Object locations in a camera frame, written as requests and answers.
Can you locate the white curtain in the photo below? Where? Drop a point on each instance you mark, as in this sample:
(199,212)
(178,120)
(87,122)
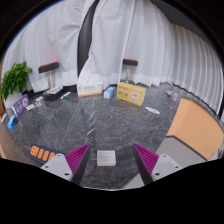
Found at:
(150,43)

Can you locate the white tube green cap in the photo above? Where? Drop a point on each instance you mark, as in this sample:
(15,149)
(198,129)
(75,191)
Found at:
(65,95)

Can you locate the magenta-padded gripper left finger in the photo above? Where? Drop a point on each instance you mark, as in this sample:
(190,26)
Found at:
(58,165)

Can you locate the white stack of packets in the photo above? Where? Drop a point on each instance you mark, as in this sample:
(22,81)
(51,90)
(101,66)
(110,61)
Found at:
(54,90)

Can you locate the wide red-topped black stool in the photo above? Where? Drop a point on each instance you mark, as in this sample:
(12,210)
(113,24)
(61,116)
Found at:
(48,67)

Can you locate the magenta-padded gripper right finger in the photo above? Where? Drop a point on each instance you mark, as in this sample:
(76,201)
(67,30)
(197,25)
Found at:
(165,166)

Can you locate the small blue and white box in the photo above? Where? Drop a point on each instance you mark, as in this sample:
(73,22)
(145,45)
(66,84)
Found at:
(109,93)

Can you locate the green potted plant white pot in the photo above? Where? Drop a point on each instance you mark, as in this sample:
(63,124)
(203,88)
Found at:
(15,78)

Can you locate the blue power strip orange sockets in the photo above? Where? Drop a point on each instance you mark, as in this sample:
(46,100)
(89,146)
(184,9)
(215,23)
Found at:
(43,154)

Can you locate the small white sachet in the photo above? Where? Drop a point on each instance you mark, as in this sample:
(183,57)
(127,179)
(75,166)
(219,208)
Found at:
(30,107)

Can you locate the small clear plastic box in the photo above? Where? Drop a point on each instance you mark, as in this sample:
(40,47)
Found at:
(39,101)

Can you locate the white multi-port charger block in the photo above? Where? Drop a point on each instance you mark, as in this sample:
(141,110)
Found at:
(106,158)

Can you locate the flat white packet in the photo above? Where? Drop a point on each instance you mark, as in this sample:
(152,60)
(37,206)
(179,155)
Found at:
(4,117)

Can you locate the small red-topped black stool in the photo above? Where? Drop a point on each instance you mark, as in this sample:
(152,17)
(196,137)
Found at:
(130,62)

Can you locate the white and orange carton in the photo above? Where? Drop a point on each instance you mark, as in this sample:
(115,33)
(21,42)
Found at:
(90,89)

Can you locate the yellow printed box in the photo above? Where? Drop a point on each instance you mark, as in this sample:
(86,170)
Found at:
(131,94)

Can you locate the purple printed box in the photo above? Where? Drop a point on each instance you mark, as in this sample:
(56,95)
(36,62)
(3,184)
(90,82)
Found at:
(21,105)

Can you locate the small purple jar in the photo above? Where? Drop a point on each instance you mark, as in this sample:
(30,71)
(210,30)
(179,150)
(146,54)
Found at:
(174,97)

